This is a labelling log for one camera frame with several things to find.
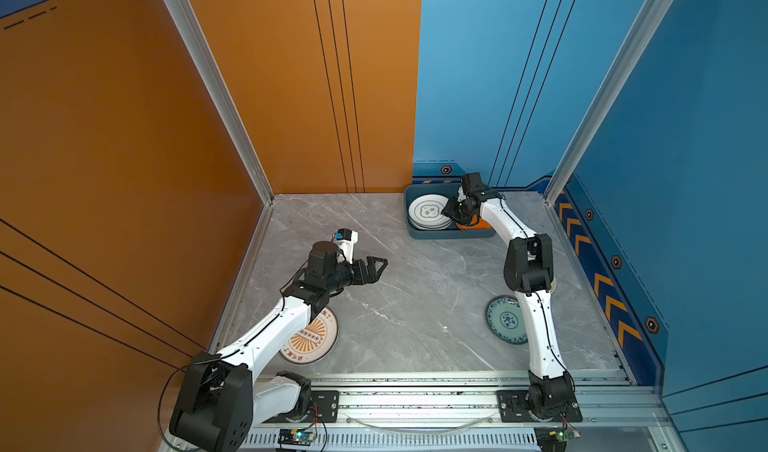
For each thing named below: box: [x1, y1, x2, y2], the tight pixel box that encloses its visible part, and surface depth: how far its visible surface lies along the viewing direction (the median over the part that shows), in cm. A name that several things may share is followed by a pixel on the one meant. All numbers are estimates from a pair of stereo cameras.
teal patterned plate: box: [486, 295, 528, 345], surface depth 89 cm
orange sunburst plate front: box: [280, 307, 339, 365], surface depth 85 cm
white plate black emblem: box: [408, 194, 453, 231], surface depth 111 cm
